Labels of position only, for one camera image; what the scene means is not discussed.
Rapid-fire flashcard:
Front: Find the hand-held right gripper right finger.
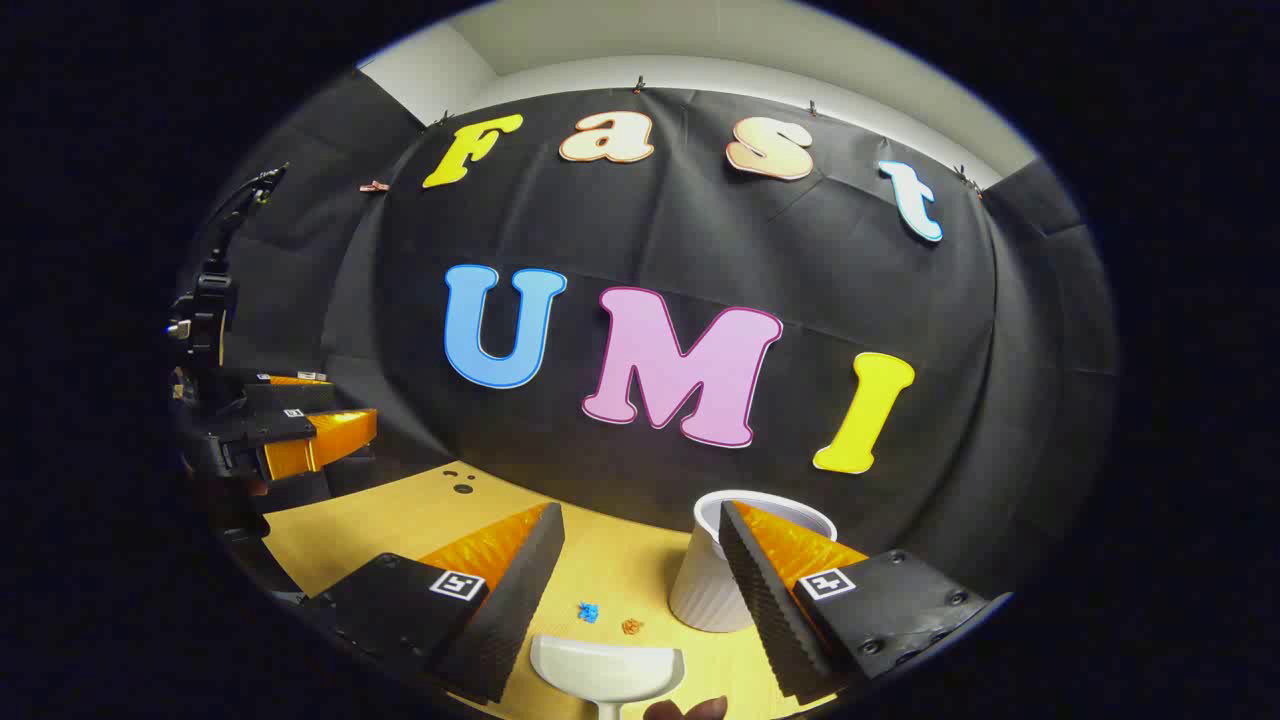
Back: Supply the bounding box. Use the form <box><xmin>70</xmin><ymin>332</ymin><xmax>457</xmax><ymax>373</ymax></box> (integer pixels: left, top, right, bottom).
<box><xmin>717</xmin><ymin>499</ymin><xmax>1014</xmax><ymax>703</ymax></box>

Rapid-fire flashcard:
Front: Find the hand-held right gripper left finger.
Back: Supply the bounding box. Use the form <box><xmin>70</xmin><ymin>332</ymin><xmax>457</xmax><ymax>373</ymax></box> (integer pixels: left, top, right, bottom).
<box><xmin>298</xmin><ymin>502</ymin><xmax>566</xmax><ymax>706</ymax></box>

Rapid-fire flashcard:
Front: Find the white ribbed garbage bin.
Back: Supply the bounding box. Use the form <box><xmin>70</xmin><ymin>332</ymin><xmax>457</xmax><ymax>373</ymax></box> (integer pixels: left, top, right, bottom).
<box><xmin>668</xmin><ymin>489</ymin><xmax>839</xmax><ymax>634</ymax></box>

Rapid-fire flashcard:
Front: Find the white dustpan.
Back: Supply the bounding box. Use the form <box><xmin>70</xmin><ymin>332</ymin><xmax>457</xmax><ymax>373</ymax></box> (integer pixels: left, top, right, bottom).
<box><xmin>529</xmin><ymin>634</ymin><xmax>687</xmax><ymax>720</ymax></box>

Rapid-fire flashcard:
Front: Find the wooden desktop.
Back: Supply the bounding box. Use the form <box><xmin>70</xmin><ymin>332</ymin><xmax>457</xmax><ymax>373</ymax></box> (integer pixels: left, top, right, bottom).
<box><xmin>262</xmin><ymin>460</ymin><xmax>851</xmax><ymax>720</ymax></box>

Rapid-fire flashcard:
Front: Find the black cable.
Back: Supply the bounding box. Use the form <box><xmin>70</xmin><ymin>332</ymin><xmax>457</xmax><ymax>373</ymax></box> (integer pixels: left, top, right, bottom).
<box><xmin>213</xmin><ymin>163</ymin><xmax>292</xmax><ymax>273</ymax></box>

